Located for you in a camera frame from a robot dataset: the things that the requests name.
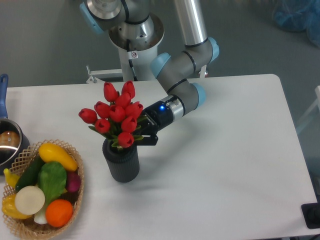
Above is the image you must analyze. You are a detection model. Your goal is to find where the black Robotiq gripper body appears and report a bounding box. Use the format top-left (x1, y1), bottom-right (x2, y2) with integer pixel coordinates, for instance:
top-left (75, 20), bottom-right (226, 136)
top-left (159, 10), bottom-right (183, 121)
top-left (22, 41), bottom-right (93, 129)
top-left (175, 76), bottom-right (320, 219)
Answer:
top-left (134, 100), bottom-right (174, 136)

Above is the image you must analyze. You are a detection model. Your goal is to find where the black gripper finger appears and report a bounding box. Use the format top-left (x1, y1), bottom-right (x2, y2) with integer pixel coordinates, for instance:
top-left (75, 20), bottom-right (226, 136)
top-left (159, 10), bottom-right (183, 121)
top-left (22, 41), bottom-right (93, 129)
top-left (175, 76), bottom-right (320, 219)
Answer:
top-left (134, 134), bottom-right (159, 146)

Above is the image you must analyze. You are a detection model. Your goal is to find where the red tulip bouquet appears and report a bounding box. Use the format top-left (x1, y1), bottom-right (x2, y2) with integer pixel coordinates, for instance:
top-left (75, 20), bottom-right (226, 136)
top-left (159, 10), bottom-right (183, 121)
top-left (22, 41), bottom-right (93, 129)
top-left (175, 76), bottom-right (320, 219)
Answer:
top-left (78, 80), bottom-right (144, 152)

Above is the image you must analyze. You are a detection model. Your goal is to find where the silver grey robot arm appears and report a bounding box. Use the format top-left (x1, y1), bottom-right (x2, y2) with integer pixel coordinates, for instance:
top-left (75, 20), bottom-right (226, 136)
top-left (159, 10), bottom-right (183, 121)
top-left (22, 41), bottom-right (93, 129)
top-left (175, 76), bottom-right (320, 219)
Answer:
top-left (79, 0), bottom-right (220, 148)

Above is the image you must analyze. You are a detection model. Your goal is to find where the dark grey ribbed vase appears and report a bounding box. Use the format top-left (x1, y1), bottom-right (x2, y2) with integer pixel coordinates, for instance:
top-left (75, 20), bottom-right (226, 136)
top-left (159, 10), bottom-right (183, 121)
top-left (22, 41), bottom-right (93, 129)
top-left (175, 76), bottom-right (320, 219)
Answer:
top-left (102, 139), bottom-right (140, 183)

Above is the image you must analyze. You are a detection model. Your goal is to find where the purple red onion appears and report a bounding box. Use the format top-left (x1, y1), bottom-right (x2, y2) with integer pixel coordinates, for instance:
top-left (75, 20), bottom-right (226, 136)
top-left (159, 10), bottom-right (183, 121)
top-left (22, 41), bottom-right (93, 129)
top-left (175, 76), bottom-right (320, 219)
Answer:
top-left (65, 172), bottom-right (82, 193)

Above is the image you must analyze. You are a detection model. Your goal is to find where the yellow squash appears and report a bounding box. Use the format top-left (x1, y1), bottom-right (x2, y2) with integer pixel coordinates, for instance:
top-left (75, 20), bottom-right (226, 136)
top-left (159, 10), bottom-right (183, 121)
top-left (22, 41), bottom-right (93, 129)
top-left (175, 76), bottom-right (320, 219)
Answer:
top-left (38, 142), bottom-right (78, 172)

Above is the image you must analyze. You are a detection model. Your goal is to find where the green lettuce leaf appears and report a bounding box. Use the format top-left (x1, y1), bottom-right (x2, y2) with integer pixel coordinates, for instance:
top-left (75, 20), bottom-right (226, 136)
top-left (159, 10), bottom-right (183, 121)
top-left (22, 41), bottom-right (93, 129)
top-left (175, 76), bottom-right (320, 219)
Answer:
top-left (38, 161), bottom-right (67, 207)

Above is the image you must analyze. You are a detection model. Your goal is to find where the orange fruit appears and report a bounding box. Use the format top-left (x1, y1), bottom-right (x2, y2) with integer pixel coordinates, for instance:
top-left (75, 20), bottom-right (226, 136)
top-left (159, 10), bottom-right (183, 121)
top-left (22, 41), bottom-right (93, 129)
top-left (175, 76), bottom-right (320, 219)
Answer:
top-left (45, 199), bottom-right (73, 228)

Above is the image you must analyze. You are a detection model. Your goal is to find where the dark green cucumber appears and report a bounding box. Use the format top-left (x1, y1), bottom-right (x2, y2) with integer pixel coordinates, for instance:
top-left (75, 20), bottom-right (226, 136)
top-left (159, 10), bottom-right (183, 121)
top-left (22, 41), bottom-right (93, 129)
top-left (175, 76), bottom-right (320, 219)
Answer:
top-left (15, 155), bottom-right (45, 192)

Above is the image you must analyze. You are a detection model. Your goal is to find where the white round radish slice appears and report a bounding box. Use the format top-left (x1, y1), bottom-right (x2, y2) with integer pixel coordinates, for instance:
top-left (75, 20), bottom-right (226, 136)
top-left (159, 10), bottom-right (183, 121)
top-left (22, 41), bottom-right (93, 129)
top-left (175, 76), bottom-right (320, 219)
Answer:
top-left (14, 185), bottom-right (45, 215)

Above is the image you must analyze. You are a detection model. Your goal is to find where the white leek stalk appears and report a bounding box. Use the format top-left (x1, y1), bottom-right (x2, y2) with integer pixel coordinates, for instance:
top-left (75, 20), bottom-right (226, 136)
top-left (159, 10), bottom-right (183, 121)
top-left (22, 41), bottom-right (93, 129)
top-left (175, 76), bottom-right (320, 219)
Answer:
top-left (34, 206), bottom-right (48, 225)

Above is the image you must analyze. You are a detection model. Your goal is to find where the woven wicker basket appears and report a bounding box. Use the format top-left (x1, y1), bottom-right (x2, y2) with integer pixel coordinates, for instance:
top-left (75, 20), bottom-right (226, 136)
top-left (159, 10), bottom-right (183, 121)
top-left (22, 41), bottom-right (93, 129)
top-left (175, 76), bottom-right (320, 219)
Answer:
top-left (3, 139), bottom-right (85, 240)

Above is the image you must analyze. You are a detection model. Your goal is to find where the yellow bell pepper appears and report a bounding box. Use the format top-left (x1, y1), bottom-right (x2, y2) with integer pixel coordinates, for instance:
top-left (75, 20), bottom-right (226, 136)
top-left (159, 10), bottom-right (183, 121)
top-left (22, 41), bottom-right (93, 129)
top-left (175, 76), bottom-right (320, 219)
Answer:
top-left (2, 194), bottom-right (32, 220)

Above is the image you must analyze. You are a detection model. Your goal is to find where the blue plastic bag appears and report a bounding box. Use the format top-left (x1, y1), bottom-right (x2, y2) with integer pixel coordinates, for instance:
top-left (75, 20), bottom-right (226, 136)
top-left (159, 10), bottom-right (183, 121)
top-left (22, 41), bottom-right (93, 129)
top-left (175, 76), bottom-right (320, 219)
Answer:
top-left (272, 0), bottom-right (320, 47)

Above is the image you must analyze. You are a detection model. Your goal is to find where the black device at table edge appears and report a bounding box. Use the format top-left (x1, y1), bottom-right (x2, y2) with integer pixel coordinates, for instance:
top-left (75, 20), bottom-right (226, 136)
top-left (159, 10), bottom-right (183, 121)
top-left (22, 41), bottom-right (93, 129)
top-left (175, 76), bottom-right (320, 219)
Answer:
top-left (301, 202), bottom-right (320, 229)

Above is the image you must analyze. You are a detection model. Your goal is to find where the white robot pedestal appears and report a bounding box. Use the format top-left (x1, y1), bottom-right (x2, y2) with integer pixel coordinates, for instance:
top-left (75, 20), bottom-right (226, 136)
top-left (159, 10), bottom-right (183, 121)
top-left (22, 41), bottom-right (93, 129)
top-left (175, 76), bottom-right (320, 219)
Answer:
top-left (85, 14), bottom-right (209, 85)

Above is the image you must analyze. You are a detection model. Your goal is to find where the blue handled saucepan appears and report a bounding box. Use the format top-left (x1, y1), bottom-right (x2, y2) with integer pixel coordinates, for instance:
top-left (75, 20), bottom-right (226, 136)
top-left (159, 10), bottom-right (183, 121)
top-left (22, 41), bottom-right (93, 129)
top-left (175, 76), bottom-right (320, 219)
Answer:
top-left (0, 74), bottom-right (30, 176)

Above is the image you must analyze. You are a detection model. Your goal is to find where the white frame at right edge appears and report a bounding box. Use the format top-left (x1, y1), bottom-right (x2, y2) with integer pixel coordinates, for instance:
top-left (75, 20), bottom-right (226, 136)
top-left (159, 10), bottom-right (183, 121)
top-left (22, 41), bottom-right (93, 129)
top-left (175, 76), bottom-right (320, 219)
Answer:
top-left (295, 85), bottom-right (320, 135)

